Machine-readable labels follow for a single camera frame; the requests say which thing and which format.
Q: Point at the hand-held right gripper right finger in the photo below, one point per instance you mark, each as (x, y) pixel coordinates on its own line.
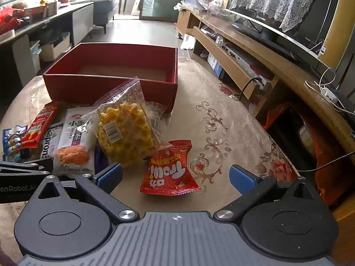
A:
(241, 179)

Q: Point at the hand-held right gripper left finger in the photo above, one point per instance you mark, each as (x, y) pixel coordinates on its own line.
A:
(109, 176)

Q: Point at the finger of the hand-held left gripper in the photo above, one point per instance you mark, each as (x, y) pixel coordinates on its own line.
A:
(25, 166)

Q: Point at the blue cartoon snack packet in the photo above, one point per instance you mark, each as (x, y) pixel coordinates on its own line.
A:
(11, 141)

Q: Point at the grey wafer packet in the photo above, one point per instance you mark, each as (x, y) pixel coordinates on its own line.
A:
(50, 144)

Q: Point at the slim red snack packet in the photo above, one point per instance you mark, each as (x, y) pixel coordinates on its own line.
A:
(38, 127)

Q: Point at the clear bag of yellow waffles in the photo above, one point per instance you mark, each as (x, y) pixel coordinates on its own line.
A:
(124, 127)

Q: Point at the white noodle snack packet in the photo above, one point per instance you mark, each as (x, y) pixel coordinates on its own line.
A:
(75, 133)

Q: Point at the red snack packet white characters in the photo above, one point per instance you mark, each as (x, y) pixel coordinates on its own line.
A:
(166, 174)

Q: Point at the red cardboard box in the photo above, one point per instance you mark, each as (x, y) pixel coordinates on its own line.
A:
(111, 58)

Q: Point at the white bin with blue label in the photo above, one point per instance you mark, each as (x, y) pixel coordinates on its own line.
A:
(34, 61)

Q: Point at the red flat box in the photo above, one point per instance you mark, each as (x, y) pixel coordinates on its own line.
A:
(263, 70)

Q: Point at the blue and white box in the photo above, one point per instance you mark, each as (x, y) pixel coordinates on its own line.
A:
(215, 65)

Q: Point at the white media player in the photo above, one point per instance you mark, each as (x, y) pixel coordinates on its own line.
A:
(244, 61)

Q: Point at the white storage box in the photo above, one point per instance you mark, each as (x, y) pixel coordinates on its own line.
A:
(54, 51)

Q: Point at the white power strip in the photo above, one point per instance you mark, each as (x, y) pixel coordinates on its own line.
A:
(328, 94)

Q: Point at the white shallow dish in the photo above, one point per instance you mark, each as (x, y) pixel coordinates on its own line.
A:
(7, 36)

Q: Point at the white plastic bag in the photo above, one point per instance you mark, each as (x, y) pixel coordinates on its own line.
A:
(188, 43)

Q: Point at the red plastic bag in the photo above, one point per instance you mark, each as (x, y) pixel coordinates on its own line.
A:
(8, 19)

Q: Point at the orange flat carton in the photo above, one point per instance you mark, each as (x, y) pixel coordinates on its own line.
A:
(34, 12)

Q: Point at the dark coffee table white panels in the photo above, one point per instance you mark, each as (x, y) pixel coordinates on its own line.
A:
(81, 19)

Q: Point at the black television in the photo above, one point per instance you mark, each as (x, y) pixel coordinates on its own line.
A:
(305, 33)

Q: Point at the small grey green carton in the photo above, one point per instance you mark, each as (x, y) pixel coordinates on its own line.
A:
(51, 8)

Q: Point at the grey sofa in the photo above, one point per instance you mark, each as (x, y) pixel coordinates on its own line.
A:
(105, 11)

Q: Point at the wooden television cabinet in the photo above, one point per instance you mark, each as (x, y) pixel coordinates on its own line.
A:
(184, 19)

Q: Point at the white leaning board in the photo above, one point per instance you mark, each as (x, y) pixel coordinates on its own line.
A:
(136, 5)

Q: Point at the clear plastic bags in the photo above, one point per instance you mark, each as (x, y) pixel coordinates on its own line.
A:
(219, 4)

